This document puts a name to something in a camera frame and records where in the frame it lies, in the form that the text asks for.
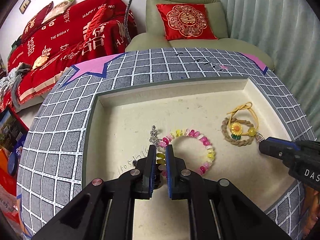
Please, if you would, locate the red embroidered cushion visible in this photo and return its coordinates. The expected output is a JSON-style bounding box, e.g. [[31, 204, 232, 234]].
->
[[156, 3, 217, 41]]

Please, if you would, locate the cartoon print pillow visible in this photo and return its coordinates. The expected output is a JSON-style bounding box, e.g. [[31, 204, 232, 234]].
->
[[42, 0, 75, 24]]

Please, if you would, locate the pink star patch left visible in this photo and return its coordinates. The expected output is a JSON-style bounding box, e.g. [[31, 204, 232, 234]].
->
[[61, 53, 126, 87]]

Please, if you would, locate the framed landscape picture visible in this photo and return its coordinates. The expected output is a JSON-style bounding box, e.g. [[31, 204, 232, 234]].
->
[[1, 106, 29, 158]]

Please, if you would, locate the grey grid tablecloth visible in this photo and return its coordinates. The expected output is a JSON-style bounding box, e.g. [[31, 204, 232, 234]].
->
[[17, 48, 315, 239]]

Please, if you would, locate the pink yellow beaded bracelet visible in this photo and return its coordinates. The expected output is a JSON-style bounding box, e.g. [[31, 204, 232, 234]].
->
[[156, 128, 216, 178]]

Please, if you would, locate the orange box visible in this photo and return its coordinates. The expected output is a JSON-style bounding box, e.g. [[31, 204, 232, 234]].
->
[[0, 148, 20, 225]]

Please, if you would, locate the pink star patch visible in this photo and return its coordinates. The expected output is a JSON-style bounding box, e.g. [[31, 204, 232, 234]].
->
[[61, 53, 126, 87], [240, 52, 268, 75]]

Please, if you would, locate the hanging braided cable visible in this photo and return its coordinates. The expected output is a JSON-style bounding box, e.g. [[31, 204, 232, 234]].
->
[[123, 0, 139, 43]]

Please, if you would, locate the teal curtain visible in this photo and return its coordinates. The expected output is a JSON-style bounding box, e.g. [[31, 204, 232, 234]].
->
[[221, 0, 319, 137]]

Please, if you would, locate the red pillow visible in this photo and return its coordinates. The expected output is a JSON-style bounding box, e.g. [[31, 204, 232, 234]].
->
[[21, 1, 54, 43]]

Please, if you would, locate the red bed blanket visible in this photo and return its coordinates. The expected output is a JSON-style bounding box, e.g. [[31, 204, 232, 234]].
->
[[8, 0, 129, 105]]

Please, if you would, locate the grey clothes pile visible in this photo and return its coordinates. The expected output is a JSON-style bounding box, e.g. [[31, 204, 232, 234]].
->
[[1, 62, 31, 109]]

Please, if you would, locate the pink star patch right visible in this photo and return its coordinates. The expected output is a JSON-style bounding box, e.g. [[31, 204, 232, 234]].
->
[[240, 52, 268, 75]]

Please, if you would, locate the green armchair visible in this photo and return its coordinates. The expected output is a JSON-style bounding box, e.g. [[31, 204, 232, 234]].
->
[[126, 0, 274, 70]]

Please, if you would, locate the silver rhinestone earring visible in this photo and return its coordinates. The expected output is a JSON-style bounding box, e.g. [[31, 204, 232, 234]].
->
[[149, 125, 160, 147]]

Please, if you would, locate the yellow cord sunflower bracelet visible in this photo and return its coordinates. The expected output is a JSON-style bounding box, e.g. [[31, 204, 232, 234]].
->
[[227, 101, 259, 140]]

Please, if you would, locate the silver pink pendant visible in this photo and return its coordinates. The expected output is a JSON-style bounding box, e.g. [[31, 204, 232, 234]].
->
[[255, 132, 265, 143]]

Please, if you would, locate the braided rope bracelet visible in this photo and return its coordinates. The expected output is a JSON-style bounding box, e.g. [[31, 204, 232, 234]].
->
[[221, 117, 256, 147]]

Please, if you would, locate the small picture frame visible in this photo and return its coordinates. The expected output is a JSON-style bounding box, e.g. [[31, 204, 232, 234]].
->
[[19, 0, 31, 14]]

